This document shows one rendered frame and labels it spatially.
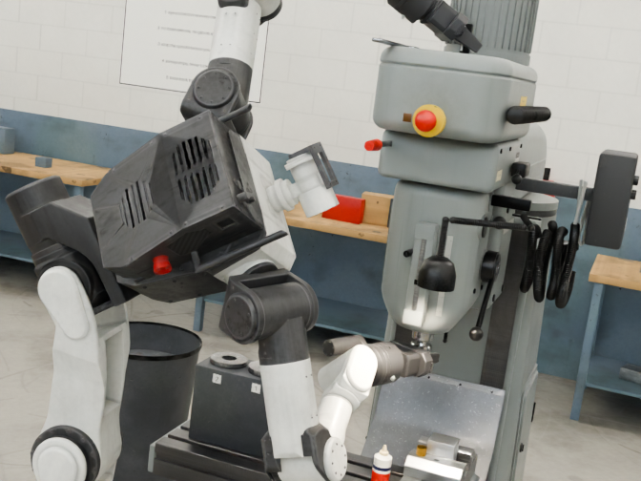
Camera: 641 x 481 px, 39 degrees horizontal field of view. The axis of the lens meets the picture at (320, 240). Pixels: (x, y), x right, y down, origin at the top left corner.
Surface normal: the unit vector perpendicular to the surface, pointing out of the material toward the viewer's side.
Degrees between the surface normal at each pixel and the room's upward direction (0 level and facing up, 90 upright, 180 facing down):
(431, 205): 90
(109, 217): 74
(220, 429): 90
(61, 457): 90
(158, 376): 94
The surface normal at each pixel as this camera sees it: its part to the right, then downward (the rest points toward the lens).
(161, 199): -0.59, -0.20
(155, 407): 0.41, 0.28
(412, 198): -0.44, 0.11
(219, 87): -0.12, -0.33
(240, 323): -0.71, 0.08
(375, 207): -0.20, 0.16
